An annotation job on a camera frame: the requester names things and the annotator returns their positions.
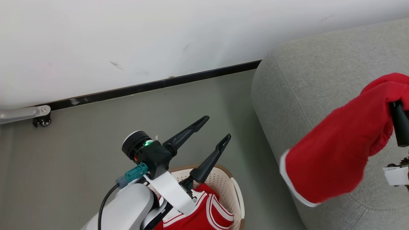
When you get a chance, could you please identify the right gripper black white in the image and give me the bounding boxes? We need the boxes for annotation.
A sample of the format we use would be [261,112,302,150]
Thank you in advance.
[383,100,409,187]

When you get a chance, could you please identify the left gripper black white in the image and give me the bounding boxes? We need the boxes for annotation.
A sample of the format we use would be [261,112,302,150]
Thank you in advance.
[121,116,231,215]

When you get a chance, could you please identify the red and white garment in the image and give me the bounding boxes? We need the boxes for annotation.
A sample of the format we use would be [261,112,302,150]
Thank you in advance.
[280,73,409,207]

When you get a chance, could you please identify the red jersey with white stripes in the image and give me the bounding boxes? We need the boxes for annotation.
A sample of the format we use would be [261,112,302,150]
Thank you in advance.
[155,183,234,230]

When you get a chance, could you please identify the grey fabric sofa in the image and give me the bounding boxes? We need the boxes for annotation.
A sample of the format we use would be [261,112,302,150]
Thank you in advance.
[251,18,409,230]

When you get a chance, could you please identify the cream perforated laundry basket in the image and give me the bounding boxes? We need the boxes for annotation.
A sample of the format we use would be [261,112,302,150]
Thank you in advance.
[144,164,246,230]

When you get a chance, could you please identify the black baseboard strip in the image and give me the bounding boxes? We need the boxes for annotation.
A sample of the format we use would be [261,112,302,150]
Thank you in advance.
[34,60,262,111]

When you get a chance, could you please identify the small black caster wheel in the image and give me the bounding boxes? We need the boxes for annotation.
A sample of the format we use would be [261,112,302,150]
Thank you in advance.
[33,116,52,128]

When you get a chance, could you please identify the grey metal leg with caster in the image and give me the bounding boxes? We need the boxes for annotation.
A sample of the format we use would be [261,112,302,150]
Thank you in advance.
[0,105,51,125]

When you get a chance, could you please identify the black cable with teal plug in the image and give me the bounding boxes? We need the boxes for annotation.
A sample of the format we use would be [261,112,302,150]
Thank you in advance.
[97,163,149,230]

